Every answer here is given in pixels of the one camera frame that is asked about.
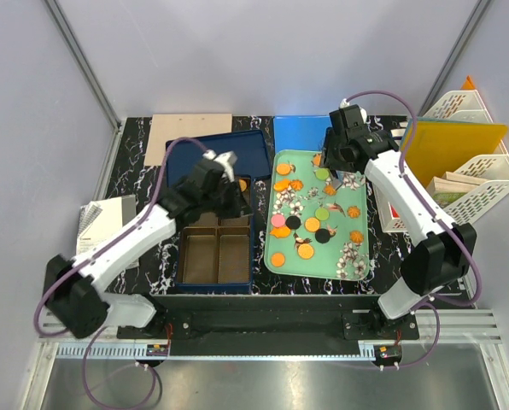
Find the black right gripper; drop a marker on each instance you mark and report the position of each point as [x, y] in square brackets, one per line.
[329, 143]

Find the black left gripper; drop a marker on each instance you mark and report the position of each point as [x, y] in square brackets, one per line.
[239, 208]

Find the blue tin lid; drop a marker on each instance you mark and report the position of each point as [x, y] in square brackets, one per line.
[249, 146]

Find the black sandwich cookie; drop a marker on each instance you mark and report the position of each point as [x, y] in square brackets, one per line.
[293, 222]
[322, 235]

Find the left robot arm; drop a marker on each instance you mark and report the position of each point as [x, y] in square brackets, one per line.
[77, 291]

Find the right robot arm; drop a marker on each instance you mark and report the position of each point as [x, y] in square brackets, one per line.
[441, 248]

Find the green round cookie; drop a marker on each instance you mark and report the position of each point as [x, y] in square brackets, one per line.
[322, 174]

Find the blue folder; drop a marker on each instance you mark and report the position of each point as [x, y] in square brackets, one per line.
[304, 132]

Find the blue cookie tin box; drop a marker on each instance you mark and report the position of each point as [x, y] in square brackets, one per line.
[214, 282]

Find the orange flower cookie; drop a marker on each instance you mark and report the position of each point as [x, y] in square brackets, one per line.
[356, 237]
[354, 212]
[296, 185]

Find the green sandwich cookie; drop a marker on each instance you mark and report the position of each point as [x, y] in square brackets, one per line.
[322, 214]

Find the tan cardboard sheet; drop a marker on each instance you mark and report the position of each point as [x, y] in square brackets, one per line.
[167, 127]

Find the orange fish cookie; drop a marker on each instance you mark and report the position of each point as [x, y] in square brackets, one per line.
[281, 185]

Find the pink sandwich cookie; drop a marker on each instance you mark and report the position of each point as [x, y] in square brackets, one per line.
[278, 220]

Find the yellow folder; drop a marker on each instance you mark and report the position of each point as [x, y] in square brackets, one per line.
[440, 145]

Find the yellow fish cookie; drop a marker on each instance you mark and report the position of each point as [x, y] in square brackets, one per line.
[280, 232]

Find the green floral serving tray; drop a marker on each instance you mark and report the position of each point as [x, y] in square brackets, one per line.
[339, 258]

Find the plain orange round cookie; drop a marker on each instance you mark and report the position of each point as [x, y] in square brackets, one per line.
[277, 259]

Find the green covered book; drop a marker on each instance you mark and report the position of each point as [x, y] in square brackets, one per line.
[450, 187]

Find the white manual booklet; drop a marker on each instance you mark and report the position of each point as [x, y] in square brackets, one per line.
[100, 220]

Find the white desk file organizer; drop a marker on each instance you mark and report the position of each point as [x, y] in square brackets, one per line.
[468, 106]

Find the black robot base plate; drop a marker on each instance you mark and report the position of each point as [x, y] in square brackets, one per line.
[272, 326]

